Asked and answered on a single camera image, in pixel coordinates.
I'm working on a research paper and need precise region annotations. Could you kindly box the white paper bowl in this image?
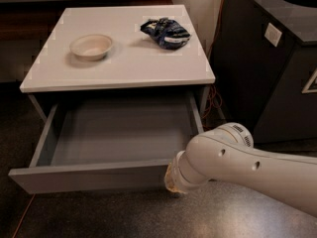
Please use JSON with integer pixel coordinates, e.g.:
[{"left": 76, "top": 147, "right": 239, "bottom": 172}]
[{"left": 69, "top": 34, "right": 113, "bottom": 61}]

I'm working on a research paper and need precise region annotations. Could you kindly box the grey top drawer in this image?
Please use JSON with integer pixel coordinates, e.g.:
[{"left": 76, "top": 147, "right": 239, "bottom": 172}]
[{"left": 9, "top": 90, "right": 203, "bottom": 194}]

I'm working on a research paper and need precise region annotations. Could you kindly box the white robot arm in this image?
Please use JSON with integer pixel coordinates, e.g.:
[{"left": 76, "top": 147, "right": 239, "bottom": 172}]
[{"left": 164, "top": 123, "right": 317, "bottom": 216}]

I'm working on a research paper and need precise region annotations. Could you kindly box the black trash bin cabinet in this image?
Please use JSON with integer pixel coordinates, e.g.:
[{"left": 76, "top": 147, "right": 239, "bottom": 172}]
[{"left": 210, "top": 0, "right": 317, "bottom": 143}]

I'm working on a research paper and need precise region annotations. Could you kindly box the white label on bin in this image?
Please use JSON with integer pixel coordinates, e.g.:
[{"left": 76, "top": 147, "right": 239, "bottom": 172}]
[{"left": 264, "top": 23, "right": 282, "bottom": 47}]

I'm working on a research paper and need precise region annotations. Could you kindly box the white top drawer cabinet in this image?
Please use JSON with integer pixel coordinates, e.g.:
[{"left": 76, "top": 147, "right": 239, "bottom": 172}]
[{"left": 20, "top": 5, "right": 215, "bottom": 111}]

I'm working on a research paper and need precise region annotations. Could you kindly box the blue chip bag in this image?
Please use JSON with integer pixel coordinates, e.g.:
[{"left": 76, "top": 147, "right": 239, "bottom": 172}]
[{"left": 140, "top": 18, "right": 191, "bottom": 50}]

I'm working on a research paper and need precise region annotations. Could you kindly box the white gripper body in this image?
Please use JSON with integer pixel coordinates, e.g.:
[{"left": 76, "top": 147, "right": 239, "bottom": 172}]
[{"left": 164, "top": 162, "right": 187, "bottom": 193}]

